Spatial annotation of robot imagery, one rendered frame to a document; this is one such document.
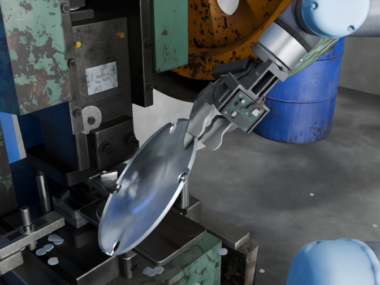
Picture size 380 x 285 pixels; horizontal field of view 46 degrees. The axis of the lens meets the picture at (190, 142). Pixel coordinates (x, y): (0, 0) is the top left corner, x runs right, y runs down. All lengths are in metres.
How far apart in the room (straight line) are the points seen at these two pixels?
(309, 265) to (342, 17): 0.32
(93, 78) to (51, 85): 0.12
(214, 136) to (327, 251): 0.41
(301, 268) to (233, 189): 2.10
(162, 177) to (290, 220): 1.57
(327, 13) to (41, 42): 0.42
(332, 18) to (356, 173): 2.27
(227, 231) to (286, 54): 0.56
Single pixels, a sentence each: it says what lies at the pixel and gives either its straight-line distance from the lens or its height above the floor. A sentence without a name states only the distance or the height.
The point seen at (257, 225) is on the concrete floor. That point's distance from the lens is 2.25.
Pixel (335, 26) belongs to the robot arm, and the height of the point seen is 1.22.
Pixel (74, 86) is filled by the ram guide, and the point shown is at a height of 1.08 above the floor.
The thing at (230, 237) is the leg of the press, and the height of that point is 0.64.
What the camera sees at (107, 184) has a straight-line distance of 1.07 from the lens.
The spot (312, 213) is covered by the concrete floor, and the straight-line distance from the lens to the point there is 2.40.
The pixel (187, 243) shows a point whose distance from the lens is 0.88.
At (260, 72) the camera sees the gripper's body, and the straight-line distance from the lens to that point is 0.70.
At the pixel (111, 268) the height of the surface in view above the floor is 0.68.
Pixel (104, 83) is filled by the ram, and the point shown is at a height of 1.05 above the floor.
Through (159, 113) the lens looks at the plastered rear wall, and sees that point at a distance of 2.85.
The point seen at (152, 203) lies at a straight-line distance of 0.78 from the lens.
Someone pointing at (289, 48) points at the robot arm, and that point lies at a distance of 0.71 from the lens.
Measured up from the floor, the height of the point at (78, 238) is 0.73.
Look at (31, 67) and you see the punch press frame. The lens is 0.74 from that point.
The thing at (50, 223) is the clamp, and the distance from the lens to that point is 1.01.
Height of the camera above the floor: 1.33
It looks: 26 degrees down
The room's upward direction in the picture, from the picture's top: straight up
